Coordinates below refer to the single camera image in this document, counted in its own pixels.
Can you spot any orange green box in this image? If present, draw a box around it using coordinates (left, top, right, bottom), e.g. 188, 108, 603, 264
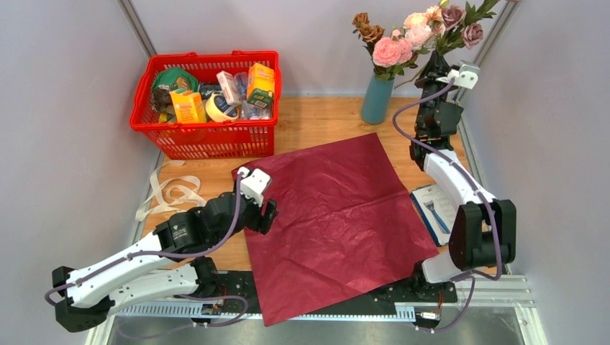
246, 63, 276, 109

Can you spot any green snack bag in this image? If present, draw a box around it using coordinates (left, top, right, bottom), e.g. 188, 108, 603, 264
152, 67, 199, 91

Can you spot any blue razor blister package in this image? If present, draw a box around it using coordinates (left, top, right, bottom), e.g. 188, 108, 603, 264
411, 184, 456, 247

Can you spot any white small box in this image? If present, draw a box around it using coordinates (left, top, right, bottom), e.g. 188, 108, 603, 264
216, 70, 242, 106

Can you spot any clear plastic bottle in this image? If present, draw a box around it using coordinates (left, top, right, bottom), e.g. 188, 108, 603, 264
234, 72, 272, 120

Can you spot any pink flower bouquet brown wrap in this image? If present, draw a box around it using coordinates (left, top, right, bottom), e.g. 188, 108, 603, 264
352, 8, 432, 67

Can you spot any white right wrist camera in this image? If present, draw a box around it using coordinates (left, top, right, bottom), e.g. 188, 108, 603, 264
435, 60, 480, 90

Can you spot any teal ceramic vase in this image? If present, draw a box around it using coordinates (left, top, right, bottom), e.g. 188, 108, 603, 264
360, 76, 394, 124

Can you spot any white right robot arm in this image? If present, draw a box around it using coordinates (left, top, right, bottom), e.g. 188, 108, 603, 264
410, 51, 517, 301

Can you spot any yellow tape roll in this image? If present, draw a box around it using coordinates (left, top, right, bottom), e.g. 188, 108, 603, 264
204, 93, 240, 123

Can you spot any dark red wrapping paper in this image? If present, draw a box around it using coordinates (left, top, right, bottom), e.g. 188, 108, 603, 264
245, 134, 437, 326

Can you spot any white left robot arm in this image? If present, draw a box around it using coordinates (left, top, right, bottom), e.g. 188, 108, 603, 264
51, 192, 278, 333

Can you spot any mauve flower stem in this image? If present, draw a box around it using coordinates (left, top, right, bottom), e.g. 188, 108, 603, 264
418, 1, 498, 57

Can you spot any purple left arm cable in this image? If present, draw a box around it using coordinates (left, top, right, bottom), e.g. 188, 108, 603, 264
44, 173, 250, 329

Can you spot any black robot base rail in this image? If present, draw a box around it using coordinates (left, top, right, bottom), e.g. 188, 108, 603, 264
114, 269, 534, 322

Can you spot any red plastic shopping basket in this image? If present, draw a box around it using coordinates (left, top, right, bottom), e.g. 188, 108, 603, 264
129, 50, 282, 160

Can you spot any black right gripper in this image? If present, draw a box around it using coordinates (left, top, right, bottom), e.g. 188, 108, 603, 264
414, 51, 458, 132

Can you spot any pink flower stem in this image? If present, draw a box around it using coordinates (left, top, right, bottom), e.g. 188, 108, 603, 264
372, 29, 416, 81

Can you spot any white printed ribbon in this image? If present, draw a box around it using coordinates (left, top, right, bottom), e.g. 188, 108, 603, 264
135, 160, 206, 222

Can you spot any orange juice carton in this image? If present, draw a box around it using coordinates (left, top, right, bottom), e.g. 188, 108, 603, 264
170, 88, 206, 124

